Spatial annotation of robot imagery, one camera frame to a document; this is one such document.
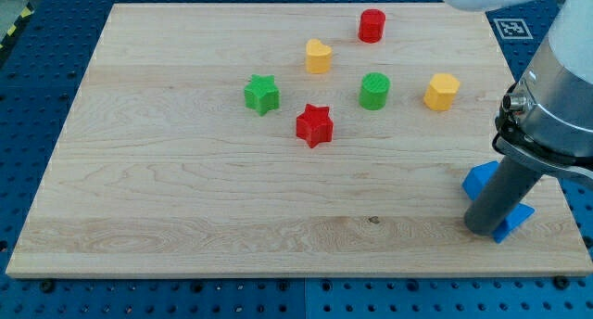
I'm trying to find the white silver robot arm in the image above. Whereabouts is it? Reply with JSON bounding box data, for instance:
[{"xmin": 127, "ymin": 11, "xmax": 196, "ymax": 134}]
[{"xmin": 443, "ymin": 0, "xmax": 592, "ymax": 188}]

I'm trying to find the red star block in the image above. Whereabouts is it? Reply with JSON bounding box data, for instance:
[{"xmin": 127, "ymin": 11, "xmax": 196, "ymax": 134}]
[{"xmin": 296, "ymin": 104, "xmax": 334, "ymax": 148}]

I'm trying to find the green star block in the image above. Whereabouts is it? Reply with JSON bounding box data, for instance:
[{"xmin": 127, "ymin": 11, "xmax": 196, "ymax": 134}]
[{"xmin": 244, "ymin": 74, "xmax": 280, "ymax": 116}]

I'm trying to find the yellow hexagon block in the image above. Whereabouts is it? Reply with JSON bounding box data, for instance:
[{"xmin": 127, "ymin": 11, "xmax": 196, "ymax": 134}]
[{"xmin": 423, "ymin": 73, "xmax": 461, "ymax": 111}]

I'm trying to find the wooden board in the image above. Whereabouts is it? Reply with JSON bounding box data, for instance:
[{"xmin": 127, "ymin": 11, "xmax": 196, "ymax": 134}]
[{"xmin": 6, "ymin": 3, "xmax": 592, "ymax": 279}]

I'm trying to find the yellow heart block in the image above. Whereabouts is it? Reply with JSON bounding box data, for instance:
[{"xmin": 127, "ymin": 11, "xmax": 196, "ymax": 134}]
[{"xmin": 305, "ymin": 38, "xmax": 333, "ymax": 74}]

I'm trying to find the green cylinder block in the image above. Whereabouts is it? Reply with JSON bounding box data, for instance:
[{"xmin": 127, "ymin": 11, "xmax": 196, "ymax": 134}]
[{"xmin": 359, "ymin": 72, "xmax": 391, "ymax": 110}]

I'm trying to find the red cylinder block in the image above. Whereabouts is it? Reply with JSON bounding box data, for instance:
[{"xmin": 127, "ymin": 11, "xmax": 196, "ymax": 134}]
[{"xmin": 358, "ymin": 8, "xmax": 386, "ymax": 44}]

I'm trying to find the blue triangle block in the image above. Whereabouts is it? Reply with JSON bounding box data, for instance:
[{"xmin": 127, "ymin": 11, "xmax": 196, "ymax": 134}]
[{"xmin": 461, "ymin": 158, "xmax": 541, "ymax": 244}]

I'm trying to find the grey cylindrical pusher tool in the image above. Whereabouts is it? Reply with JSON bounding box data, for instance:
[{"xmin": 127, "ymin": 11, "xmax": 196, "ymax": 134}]
[{"xmin": 464, "ymin": 157, "xmax": 542, "ymax": 236}]

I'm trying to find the fiducial marker tag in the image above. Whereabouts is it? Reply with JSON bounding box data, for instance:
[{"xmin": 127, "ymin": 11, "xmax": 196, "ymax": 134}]
[{"xmin": 493, "ymin": 18, "xmax": 533, "ymax": 40}]

